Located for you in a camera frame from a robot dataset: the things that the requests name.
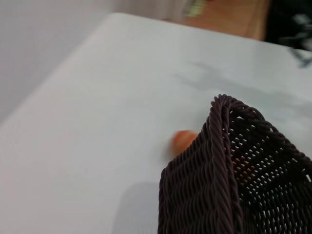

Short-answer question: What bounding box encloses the orange striped bread roll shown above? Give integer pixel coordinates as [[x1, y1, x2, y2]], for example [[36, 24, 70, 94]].
[[168, 130, 199, 156]]

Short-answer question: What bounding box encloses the dark brown woven basket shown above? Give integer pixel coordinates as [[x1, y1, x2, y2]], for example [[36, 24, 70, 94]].
[[157, 94, 312, 234]]

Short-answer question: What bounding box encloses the black equipment with white marks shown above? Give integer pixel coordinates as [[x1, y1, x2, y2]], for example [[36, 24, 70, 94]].
[[264, 0, 312, 53]]

